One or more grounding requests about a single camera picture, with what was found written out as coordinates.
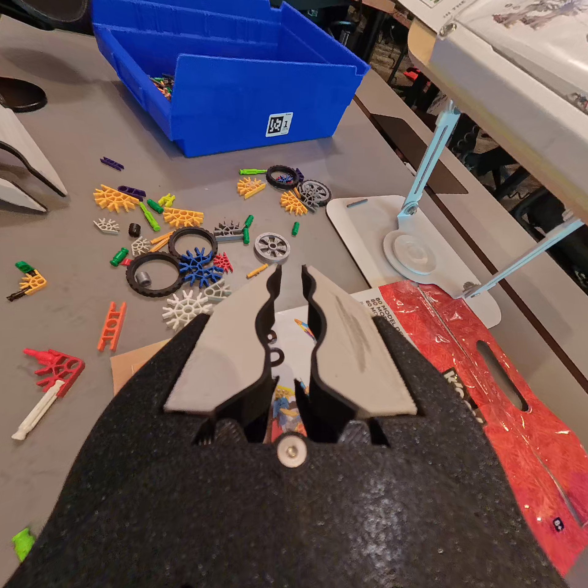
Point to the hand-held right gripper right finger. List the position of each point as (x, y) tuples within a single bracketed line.
[(358, 363)]

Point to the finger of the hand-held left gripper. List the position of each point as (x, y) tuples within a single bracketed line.
[(27, 147), (13, 195)]

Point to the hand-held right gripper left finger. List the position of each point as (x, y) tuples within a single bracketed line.
[(220, 363)]

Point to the green clip connector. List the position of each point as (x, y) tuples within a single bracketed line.
[(23, 266)]

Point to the small yellow connector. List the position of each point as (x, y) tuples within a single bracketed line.
[(36, 281)]

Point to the light grey fan connector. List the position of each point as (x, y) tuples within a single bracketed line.
[(106, 225)]

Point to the printed toy packaging bag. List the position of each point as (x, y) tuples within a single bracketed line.
[(459, 344)]

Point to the black round object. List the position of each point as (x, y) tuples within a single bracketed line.
[(23, 94)]

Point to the white snowflake connector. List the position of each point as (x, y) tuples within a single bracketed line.
[(183, 310)]

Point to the white fan connector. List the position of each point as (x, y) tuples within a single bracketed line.
[(218, 291)]

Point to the purple connector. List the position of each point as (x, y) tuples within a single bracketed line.
[(111, 163), (133, 190)]

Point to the yellow rod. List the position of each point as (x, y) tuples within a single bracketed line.
[(159, 245), (162, 237), (257, 271)]

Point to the red fan connector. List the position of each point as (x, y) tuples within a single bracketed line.
[(223, 262)]

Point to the yellow fan connector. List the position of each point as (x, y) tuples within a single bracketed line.
[(250, 187), (115, 198), (183, 216), (293, 202)]

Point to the silver spacer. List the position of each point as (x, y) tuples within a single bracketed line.
[(145, 278)]

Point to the orange connector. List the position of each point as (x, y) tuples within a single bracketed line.
[(104, 328)]

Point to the black rubber tyre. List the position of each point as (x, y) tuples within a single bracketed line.
[(131, 275), (193, 229), (275, 169)]

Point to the grey wheel hub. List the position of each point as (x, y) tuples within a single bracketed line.
[(272, 248)]

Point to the dark grey fan connector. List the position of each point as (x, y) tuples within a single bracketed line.
[(227, 229)]

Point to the dark rounded object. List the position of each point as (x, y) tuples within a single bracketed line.
[(50, 13)]

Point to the small light grey connector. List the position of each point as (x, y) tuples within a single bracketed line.
[(140, 246)]

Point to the lime green rod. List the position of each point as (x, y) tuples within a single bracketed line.
[(252, 171), (150, 217)]

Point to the heap of mixed toy pieces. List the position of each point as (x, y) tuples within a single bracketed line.
[(161, 86)]

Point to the lime clip connector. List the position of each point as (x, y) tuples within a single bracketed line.
[(166, 200)]

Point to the thin black rod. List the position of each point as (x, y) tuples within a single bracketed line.
[(357, 203)]

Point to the black tyre with grey hub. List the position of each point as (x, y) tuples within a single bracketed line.
[(327, 193)]

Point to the red connector with rod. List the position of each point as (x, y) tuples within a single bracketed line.
[(36, 411)]

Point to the blue plastic bin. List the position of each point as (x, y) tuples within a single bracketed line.
[(229, 92)]

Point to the lime rod with connector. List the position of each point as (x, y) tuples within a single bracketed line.
[(23, 544)]

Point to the wooden-edged table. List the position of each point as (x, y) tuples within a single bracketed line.
[(505, 101)]

